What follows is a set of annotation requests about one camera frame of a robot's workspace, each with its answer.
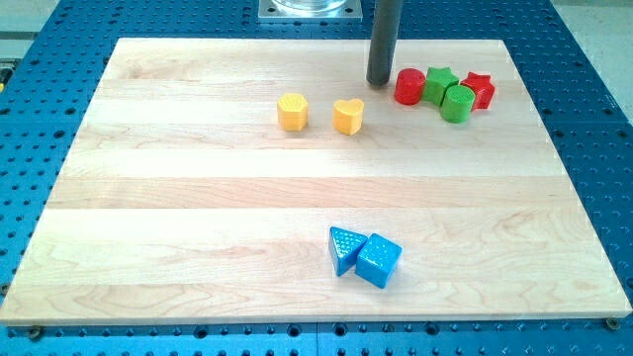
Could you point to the yellow heart block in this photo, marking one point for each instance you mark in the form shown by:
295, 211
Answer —
348, 115

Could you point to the blue triangle block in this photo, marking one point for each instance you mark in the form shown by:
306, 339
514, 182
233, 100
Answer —
344, 246

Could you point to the yellow pentagon block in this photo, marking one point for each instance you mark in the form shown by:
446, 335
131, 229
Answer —
292, 111

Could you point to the blue cube block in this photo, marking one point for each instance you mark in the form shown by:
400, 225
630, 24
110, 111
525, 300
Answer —
378, 260

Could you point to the red cylinder block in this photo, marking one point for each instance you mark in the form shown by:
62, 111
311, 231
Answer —
409, 87

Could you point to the light wooden board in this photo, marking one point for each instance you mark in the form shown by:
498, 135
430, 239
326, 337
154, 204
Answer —
182, 200

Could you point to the green star block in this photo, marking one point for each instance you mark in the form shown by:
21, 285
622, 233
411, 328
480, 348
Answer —
438, 80

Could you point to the green cylinder block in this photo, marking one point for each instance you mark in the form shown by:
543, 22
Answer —
457, 104

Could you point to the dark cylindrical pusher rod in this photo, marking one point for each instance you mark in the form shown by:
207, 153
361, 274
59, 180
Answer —
385, 31

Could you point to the red star block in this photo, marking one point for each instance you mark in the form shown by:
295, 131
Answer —
483, 89

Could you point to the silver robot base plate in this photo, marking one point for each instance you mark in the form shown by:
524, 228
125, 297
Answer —
279, 11

